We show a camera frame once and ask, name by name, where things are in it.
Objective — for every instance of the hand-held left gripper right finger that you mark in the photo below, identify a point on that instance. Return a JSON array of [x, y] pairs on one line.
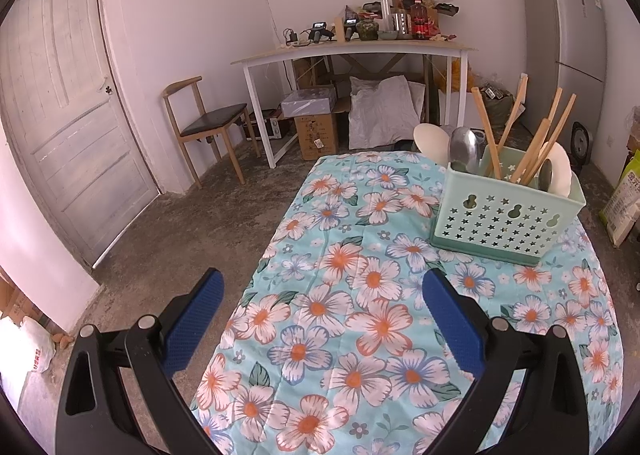
[[450, 320]]

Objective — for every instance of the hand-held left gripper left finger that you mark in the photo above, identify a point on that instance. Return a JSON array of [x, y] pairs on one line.
[[197, 320]]

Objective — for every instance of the mint green utensil basket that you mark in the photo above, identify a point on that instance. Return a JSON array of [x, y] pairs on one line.
[[500, 220]]

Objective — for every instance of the white soup spoon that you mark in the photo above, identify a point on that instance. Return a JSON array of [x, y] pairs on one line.
[[431, 145], [560, 170]]

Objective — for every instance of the bundle of wooden chopsticks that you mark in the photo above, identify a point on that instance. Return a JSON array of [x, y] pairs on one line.
[[486, 135]]

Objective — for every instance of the floral tablecloth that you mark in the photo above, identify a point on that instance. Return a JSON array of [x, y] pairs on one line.
[[350, 285]]

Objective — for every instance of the white plastic bag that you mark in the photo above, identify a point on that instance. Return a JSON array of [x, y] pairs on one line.
[[30, 345]]

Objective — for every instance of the flat cardboard box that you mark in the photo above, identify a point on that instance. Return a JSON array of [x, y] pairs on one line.
[[17, 300]]

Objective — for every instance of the wooden chair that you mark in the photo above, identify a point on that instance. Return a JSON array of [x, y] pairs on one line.
[[215, 120]]

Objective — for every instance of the small microwave oven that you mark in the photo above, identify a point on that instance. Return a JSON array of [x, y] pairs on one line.
[[272, 127]]

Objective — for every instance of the printed white sack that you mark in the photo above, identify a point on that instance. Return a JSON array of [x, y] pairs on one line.
[[625, 205]]

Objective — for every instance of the green sack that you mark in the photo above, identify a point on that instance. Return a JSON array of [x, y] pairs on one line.
[[492, 110]]

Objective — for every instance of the printed cardboard box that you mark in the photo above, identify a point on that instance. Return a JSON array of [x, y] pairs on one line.
[[315, 135]]

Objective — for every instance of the black round fan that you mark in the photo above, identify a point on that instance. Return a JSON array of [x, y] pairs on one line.
[[582, 145]]

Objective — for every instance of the grey wrapped box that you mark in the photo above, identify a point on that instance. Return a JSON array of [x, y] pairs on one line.
[[307, 102]]

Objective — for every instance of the yellow bag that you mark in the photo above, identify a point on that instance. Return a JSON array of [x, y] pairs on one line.
[[452, 75]]

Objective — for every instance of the white door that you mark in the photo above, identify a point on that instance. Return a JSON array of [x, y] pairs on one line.
[[60, 110]]

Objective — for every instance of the brown cardboard box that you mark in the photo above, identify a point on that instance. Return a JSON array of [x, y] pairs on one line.
[[310, 72]]

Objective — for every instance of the white desk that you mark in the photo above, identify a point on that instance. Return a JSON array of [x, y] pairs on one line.
[[350, 49]]

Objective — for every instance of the red cola bottle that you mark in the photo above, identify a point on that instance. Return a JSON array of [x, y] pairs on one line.
[[421, 25]]

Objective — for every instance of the dark green jar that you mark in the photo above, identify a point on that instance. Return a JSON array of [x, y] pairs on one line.
[[367, 30]]

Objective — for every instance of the metal tin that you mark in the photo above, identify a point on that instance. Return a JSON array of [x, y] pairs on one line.
[[400, 22]]

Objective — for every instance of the grey refrigerator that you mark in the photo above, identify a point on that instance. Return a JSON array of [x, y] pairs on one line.
[[560, 35]]

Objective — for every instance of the black device with screen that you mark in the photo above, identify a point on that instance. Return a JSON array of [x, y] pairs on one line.
[[317, 31], [350, 29]]

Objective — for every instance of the white wall socket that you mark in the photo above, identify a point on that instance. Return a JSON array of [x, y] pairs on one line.
[[608, 141]]

